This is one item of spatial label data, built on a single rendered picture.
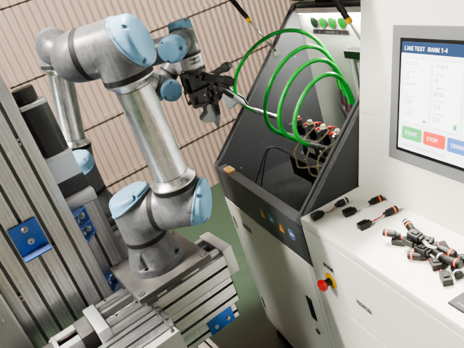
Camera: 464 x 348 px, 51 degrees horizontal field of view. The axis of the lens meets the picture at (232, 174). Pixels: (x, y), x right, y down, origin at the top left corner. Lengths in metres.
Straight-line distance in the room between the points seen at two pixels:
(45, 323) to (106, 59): 0.78
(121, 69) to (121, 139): 2.65
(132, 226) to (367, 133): 0.71
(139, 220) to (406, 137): 0.72
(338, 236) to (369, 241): 0.09
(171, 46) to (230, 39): 2.67
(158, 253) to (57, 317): 0.36
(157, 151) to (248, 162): 0.99
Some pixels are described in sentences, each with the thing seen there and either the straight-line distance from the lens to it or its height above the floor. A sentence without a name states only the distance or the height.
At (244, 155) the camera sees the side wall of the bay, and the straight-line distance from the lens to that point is 2.07.
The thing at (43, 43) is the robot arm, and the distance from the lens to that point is 1.69.
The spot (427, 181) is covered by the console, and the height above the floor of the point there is 1.08.
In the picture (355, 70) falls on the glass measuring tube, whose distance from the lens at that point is 1.86.
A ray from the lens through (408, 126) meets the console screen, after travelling 1.33.
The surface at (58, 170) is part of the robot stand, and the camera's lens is 1.44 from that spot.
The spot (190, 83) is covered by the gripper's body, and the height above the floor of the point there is 1.39.
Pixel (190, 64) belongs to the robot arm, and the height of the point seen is 1.45.
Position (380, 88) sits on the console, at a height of 1.28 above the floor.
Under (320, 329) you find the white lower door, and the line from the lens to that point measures 1.85.
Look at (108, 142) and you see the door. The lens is 3.67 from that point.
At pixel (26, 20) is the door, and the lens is 3.50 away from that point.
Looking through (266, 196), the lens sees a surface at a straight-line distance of 1.69.
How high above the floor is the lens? 1.75
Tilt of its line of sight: 24 degrees down
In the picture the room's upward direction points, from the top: 19 degrees counter-clockwise
